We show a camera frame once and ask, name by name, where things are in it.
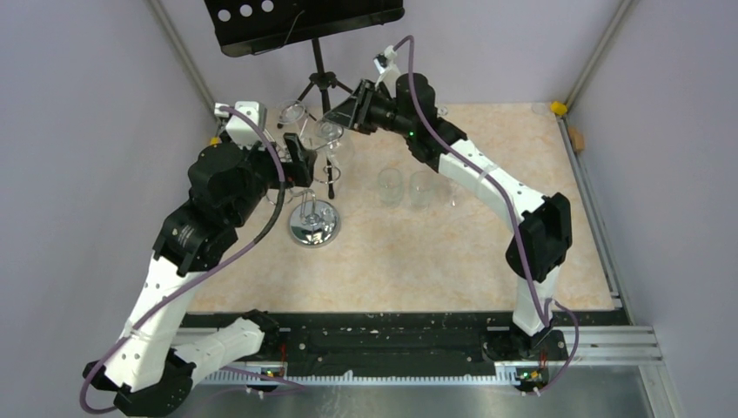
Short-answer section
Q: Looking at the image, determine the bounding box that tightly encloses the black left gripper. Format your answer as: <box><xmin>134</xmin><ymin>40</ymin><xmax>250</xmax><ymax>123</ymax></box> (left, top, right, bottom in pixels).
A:
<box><xmin>222</xmin><ymin>129</ymin><xmax>317</xmax><ymax>227</ymax></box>

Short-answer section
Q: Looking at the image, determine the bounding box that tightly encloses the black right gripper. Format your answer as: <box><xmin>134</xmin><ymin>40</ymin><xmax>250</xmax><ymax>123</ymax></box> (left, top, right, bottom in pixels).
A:
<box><xmin>322</xmin><ymin>81</ymin><xmax>413</xmax><ymax>138</ymax></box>

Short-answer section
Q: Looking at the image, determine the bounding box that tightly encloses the large plain wine glass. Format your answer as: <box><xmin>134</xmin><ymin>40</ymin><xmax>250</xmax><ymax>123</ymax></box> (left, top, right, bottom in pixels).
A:
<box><xmin>439</xmin><ymin>179</ymin><xmax>460</xmax><ymax>208</ymax></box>

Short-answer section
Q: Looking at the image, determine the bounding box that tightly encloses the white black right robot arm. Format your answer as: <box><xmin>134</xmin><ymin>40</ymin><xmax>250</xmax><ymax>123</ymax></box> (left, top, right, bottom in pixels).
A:
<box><xmin>324</xmin><ymin>73</ymin><xmax>573</xmax><ymax>359</ymax></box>

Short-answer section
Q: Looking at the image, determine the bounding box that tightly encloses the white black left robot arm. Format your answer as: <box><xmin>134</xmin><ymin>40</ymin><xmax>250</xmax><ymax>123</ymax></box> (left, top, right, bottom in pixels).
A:
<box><xmin>79</xmin><ymin>132</ymin><xmax>316</xmax><ymax>417</ymax></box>

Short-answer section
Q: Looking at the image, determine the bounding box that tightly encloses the tall rear wine glass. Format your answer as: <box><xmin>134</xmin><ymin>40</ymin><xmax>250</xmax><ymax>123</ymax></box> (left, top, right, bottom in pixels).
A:
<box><xmin>278</xmin><ymin>99</ymin><xmax>308</xmax><ymax>129</ymax></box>

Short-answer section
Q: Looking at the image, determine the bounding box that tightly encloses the chrome wine glass rack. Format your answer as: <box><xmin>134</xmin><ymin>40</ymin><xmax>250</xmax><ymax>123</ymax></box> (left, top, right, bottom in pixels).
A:
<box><xmin>253</xmin><ymin>106</ymin><xmax>342</xmax><ymax>249</ymax></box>

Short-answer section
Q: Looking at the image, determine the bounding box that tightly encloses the black music stand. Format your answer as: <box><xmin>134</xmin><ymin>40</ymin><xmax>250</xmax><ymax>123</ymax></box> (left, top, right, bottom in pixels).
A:
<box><xmin>204</xmin><ymin>0</ymin><xmax>405</xmax><ymax>111</ymax></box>

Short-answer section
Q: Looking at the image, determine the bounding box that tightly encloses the small wooden block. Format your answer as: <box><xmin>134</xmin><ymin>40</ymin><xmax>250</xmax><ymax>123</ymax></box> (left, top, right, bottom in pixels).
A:
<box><xmin>567</xmin><ymin>126</ymin><xmax>586</xmax><ymax>153</ymax></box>

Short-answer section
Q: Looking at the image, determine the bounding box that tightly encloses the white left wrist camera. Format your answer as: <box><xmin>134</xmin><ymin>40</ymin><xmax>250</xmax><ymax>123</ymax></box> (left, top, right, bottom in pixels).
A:
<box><xmin>213</xmin><ymin>101</ymin><xmax>267</xmax><ymax>148</ymax></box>

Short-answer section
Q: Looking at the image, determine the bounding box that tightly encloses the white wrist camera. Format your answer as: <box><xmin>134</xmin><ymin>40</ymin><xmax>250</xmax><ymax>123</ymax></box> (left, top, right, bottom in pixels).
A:
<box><xmin>373</xmin><ymin>45</ymin><xmax>401</xmax><ymax>95</ymax></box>
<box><xmin>213</xmin><ymin>101</ymin><xmax>267</xmax><ymax>148</ymax></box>

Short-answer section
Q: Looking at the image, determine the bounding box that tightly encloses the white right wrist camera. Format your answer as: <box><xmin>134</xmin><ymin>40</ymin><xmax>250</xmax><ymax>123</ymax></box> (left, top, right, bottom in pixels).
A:
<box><xmin>373</xmin><ymin>45</ymin><xmax>401</xmax><ymax>95</ymax></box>

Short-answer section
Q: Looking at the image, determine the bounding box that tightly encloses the aluminium frame post left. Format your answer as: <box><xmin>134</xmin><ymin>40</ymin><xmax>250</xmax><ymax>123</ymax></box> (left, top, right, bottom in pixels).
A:
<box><xmin>145</xmin><ymin>0</ymin><xmax>218</xmax><ymax>123</ymax></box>

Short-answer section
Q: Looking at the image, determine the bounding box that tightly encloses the aluminium frame post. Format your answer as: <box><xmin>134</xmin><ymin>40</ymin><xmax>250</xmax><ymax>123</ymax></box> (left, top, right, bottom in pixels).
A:
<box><xmin>145</xmin><ymin>0</ymin><xmax>218</xmax><ymax>123</ymax></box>
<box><xmin>564</xmin><ymin>0</ymin><xmax>640</xmax><ymax>113</ymax></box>

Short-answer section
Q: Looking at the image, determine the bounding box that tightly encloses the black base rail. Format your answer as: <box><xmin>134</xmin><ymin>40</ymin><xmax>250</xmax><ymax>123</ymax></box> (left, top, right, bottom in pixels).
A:
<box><xmin>184</xmin><ymin>310</ymin><xmax>629</xmax><ymax>379</ymax></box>

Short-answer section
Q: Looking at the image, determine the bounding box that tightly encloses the yellow corner bracket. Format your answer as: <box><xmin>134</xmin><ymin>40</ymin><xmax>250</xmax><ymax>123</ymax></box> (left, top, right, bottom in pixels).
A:
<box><xmin>549</xmin><ymin>101</ymin><xmax>568</xmax><ymax>117</ymax></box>

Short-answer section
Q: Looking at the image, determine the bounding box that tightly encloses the aluminium frame post right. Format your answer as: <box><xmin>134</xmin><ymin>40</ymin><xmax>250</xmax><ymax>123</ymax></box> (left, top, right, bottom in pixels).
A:
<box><xmin>564</xmin><ymin>0</ymin><xmax>640</xmax><ymax>113</ymax></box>

